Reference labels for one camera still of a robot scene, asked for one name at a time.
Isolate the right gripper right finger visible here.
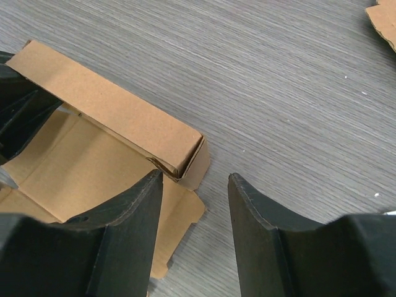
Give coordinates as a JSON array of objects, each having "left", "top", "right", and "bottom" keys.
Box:
[{"left": 228, "top": 173, "right": 395, "bottom": 296}]

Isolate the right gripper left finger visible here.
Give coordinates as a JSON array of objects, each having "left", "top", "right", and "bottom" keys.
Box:
[{"left": 1, "top": 170, "right": 163, "bottom": 296}]

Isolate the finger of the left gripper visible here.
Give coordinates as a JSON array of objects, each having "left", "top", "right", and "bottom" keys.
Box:
[{"left": 1, "top": 51, "right": 62, "bottom": 165}]

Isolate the brown cardboard box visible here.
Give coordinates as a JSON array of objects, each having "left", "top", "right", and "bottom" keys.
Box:
[{"left": 1, "top": 40, "right": 210, "bottom": 279}]

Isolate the small white carton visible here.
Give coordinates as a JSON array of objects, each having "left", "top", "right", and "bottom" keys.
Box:
[{"left": 383, "top": 210, "right": 396, "bottom": 215}]

